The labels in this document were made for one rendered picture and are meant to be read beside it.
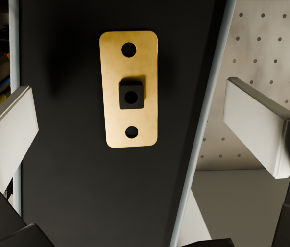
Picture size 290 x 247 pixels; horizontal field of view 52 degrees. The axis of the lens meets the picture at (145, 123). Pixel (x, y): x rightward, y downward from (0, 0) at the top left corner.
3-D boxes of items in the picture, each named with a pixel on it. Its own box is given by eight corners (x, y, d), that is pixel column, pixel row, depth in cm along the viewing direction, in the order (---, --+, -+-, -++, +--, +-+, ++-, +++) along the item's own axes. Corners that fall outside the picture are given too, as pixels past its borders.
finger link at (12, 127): (1, 200, 12) (-18, 201, 12) (39, 131, 19) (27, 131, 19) (-15, 135, 11) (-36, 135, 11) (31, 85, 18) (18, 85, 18)
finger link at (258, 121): (285, 118, 12) (302, 117, 12) (226, 77, 19) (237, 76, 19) (274, 180, 13) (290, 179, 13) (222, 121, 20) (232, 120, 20)
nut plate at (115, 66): (98, 31, 19) (98, 33, 18) (157, 30, 20) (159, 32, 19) (107, 146, 23) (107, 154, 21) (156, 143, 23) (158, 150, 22)
